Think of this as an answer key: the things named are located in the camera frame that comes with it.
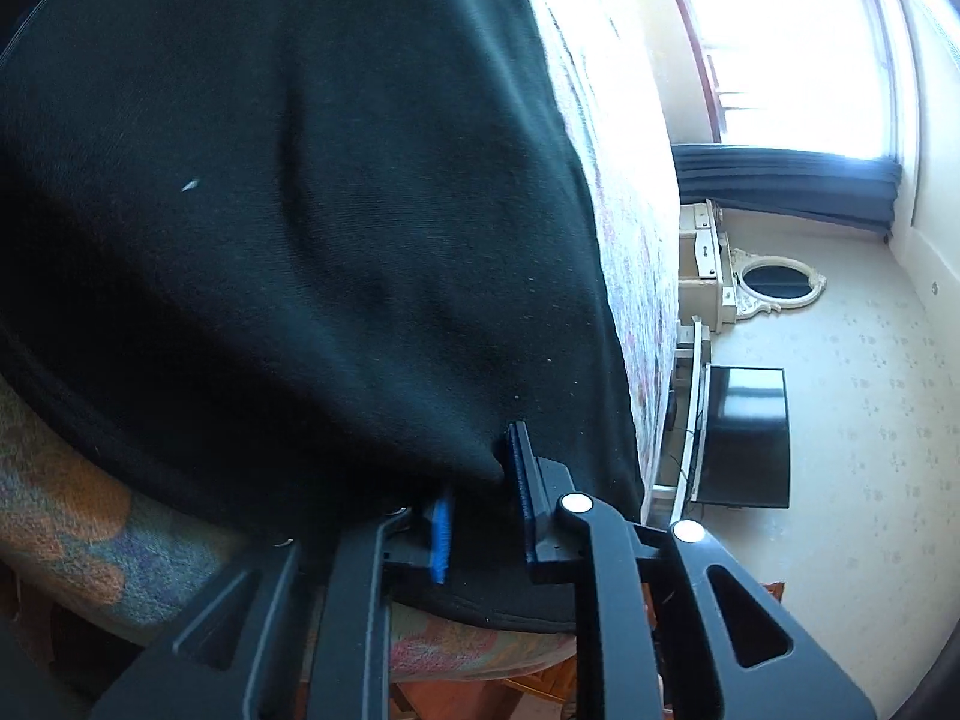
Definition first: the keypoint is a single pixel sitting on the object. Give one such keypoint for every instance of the white television stand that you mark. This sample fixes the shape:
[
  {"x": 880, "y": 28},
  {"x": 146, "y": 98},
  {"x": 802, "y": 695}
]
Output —
[{"x": 694, "y": 405}]

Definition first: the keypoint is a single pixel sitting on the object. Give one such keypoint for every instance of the oval ornate mirror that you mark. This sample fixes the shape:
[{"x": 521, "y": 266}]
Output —
[{"x": 776, "y": 281}]

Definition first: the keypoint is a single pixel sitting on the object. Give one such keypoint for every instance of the floral bed blanket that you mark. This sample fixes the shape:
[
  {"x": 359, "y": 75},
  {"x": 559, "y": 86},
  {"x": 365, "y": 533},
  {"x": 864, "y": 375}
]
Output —
[{"x": 634, "y": 240}]

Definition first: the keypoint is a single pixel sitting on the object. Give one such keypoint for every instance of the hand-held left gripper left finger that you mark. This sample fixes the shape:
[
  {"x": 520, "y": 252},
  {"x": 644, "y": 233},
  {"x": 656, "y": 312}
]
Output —
[{"x": 441, "y": 541}]

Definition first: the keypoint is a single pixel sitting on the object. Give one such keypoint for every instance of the black flat television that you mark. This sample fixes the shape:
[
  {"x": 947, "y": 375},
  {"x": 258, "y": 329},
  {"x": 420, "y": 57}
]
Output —
[{"x": 746, "y": 435}]

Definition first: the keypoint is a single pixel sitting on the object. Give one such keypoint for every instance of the black pants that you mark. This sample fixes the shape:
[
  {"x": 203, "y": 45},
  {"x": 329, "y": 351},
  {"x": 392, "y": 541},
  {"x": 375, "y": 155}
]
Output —
[{"x": 300, "y": 202}]

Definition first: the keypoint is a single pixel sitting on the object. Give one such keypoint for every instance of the dark blue curtain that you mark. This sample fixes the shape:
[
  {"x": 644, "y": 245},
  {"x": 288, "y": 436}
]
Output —
[{"x": 787, "y": 180}]

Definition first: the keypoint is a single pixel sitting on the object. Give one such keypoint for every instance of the cream dressing table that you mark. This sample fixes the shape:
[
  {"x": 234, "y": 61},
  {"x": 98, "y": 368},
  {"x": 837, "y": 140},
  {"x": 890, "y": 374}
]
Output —
[{"x": 705, "y": 262}]

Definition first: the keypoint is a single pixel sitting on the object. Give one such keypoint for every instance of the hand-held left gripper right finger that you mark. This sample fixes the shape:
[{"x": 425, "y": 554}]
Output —
[{"x": 519, "y": 469}]

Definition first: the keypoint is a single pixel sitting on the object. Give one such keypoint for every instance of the bright window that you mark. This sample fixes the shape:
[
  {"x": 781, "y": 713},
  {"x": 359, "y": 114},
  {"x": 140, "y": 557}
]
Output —
[{"x": 795, "y": 37}]

